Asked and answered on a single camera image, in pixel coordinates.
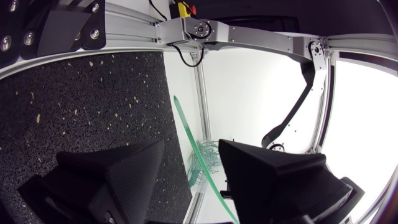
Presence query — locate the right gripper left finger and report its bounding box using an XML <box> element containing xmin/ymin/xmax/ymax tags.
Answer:
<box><xmin>17</xmin><ymin>139</ymin><xmax>165</xmax><ymax>224</ymax></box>

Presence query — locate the green cable tie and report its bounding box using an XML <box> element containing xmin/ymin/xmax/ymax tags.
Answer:
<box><xmin>172</xmin><ymin>95</ymin><xmax>240</xmax><ymax>224</ymax></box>

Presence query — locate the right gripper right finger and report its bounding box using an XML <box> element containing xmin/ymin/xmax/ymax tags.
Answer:
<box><xmin>218</xmin><ymin>138</ymin><xmax>366</xmax><ymax>224</ymax></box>

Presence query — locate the black cable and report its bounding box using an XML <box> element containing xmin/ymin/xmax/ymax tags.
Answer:
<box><xmin>167</xmin><ymin>43</ymin><xmax>206</xmax><ymax>68</ymax></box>
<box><xmin>148</xmin><ymin>0</ymin><xmax>169</xmax><ymax>22</ymax></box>

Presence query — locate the yellow emergency stop box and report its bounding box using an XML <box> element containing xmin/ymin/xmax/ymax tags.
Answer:
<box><xmin>169</xmin><ymin>1</ymin><xmax>198</xmax><ymax>19</ymax></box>

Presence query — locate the black speckled mat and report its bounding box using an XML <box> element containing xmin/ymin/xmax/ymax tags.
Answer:
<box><xmin>0</xmin><ymin>51</ymin><xmax>193</xmax><ymax>224</ymax></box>

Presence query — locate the bundle of green cable ties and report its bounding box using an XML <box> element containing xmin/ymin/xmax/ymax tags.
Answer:
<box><xmin>186</xmin><ymin>139</ymin><xmax>223</xmax><ymax>189</ymax></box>

